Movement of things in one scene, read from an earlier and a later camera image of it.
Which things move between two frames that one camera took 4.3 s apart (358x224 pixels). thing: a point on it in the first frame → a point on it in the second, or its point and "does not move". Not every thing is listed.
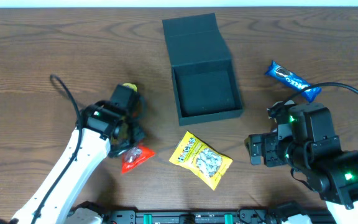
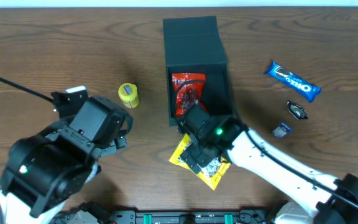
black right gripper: (258, 149) → (192, 104)
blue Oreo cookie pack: (293, 81) does not move
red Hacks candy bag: (133, 156) → (188, 91)
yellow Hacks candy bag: (207, 162) does not move
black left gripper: (134, 134) → (120, 142)
